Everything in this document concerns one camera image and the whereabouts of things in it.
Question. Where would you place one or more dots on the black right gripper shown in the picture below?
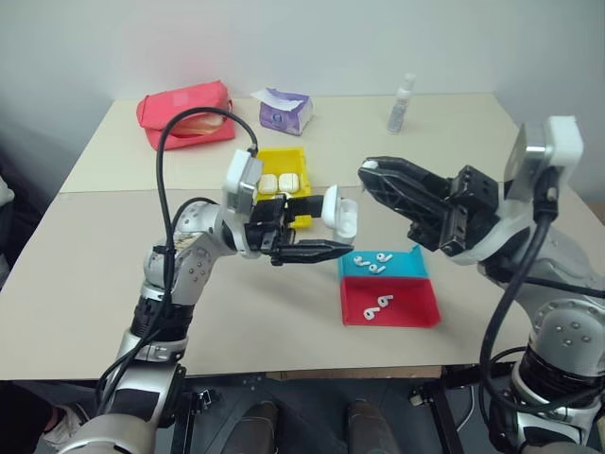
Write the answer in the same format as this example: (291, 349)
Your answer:
(472, 194)

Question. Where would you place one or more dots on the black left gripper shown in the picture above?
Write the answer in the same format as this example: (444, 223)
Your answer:
(264, 224)

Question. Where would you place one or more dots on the white earbud case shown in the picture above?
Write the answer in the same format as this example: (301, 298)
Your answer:
(288, 183)
(267, 184)
(342, 217)

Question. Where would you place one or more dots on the white earbud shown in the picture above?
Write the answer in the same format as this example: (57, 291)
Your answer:
(371, 313)
(384, 257)
(369, 165)
(376, 269)
(385, 301)
(357, 260)

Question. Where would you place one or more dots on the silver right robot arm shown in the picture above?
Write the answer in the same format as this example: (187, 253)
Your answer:
(567, 326)

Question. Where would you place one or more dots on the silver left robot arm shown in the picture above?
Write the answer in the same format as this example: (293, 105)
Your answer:
(189, 269)

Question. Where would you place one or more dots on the closed white earbud case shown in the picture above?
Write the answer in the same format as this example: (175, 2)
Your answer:
(288, 183)
(267, 184)

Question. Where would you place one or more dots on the yellow plastic bin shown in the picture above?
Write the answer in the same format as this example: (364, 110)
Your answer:
(283, 163)

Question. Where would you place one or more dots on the blue plastic bin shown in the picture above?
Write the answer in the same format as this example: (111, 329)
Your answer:
(406, 267)

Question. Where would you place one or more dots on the red plastic bin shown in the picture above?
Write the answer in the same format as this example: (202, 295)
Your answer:
(411, 302)

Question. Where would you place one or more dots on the clear spray bottle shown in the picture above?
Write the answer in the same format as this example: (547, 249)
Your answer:
(398, 111)

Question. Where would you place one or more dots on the purple tissue pack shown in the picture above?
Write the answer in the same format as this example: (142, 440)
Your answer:
(283, 116)

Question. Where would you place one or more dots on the red fabric pouch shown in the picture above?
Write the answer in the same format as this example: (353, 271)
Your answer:
(179, 101)

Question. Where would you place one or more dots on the dark rounded shape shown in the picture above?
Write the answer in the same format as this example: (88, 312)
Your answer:
(368, 425)
(261, 425)

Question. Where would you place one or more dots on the white sneaker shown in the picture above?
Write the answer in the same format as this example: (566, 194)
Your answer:
(63, 425)

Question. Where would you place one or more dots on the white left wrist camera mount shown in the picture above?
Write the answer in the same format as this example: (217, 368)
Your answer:
(238, 179)

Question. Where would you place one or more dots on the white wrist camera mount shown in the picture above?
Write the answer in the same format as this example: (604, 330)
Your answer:
(565, 142)
(238, 179)

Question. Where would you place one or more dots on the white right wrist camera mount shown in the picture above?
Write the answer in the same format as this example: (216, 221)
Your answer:
(565, 142)

